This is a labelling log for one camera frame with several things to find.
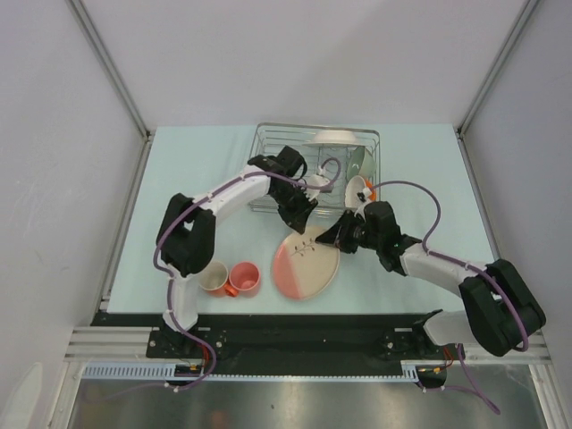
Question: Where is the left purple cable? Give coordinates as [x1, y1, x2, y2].
[152, 156, 343, 394]

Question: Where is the white slotted cable duct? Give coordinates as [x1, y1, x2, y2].
[82, 362, 445, 383]

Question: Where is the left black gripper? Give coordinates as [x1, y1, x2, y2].
[270, 183, 318, 235]

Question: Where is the purple cable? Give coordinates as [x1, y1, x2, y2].
[368, 180, 533, 415]
[152, 156, 343, 394]

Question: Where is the left aluminium frame post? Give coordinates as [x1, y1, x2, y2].
[65, 0, 151, 141]

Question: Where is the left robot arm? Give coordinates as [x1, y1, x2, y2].
[153, 146, 317, 358]

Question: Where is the pink cup orange handle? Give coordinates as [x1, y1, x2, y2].
[224, 261, 261, 298]

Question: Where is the cream cup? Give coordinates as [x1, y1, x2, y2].
[198, 260, 228, 294]

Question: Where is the aluminium front rail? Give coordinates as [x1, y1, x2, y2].
[64, 327, 551, 365]

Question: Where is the pink and cream plate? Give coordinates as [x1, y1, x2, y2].
[272, 225, 341, 301]

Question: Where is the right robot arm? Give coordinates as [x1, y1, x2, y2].
[316, 202, 546, 358]

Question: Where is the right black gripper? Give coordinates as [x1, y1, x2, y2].
[315, 209, 382, 254]

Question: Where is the right aluminium frame post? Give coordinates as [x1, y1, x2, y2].
[456, 0, 543, 139]

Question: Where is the white and orange bowl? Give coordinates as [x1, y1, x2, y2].
[344, 176, 376, 209]

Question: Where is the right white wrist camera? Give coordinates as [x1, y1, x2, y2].
[357, 189, 375, 202]

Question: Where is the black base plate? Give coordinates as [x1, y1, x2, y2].
[91, 312, 457, 362]

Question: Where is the aluminium frame post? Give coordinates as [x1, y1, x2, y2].
[65, 0, 151, 141]
[456, 0, 543, 139]

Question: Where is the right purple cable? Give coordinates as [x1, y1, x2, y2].
[368, 180, 533, 415]

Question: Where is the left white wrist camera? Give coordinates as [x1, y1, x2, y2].
[306, 174, 332, 193]

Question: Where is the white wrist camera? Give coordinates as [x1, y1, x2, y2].
[357, 189, 375, 202]
[306, 174, 332, 193]

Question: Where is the metal wire dish rack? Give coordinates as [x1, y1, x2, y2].
[249, 122, 382, 218]

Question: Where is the green bowl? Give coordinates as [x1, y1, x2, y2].
[346, 146, 376, 181]

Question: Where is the white fluted plate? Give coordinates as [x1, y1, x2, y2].
[305, 130, 360, 147]

